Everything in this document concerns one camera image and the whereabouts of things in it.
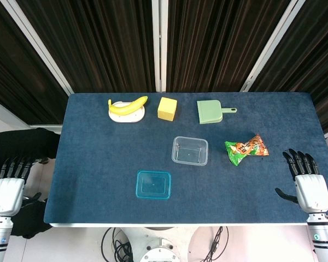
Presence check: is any blue transparent plastic lid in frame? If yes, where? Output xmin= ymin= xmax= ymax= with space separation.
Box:
xmin=136 ymin=170 xmax=172 ymax=201

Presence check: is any clear plastic food container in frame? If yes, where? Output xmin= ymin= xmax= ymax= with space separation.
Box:
xmin=171 ymin=135 xmax=209 ymax=166

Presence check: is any yellow banana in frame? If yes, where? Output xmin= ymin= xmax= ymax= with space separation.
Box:
xmin=108 ymin=95 xmax=149 ymax=116

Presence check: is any blue velvet tablecloth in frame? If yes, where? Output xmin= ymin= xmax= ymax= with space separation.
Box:
xmin=43 ymin=92 xmax=328 ymax=225

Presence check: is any green plastic dustpan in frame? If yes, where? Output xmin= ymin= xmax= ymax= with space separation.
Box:
xmin=196 ymin=99 xmax=238 ymax=125

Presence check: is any white frame post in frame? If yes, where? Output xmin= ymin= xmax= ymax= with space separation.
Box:
xmin=240 ymin=0 xmax=307 ymax=93
xmin=151 ymin=0 xmax=169 ymax=92
xmin=0 ymin=0 xmax=78 ymax=96

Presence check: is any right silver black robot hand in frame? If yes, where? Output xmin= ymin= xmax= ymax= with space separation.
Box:
xmin=274 ymin=148 xmax=328 ymax=214

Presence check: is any white round plate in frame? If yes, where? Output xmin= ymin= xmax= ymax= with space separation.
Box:
xmin=108 ymin=100 xmax=146 ymax=124

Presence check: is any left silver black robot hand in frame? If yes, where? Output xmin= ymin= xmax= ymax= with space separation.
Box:
xmin=0 ymin=156 xmax=43 ymax=218

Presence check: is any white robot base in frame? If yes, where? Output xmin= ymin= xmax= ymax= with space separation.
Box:
xmin=139 ymin=226 xmax=179 ymax=262

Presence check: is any yellow sponge block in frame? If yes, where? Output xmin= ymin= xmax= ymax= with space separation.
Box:
xmin=157 ymin=97 xmax=179 ymax=121

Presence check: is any black floor cable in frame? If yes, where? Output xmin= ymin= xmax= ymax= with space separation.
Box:
xmin=102 ymin=226 xmax=135 ymax=262
xmin=204 ymin=225 xmax=230 ymax=262

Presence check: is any green orange snack bag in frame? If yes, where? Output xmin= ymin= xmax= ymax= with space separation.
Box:
xmin=224 ymin=133 xmax=270 ymax=166

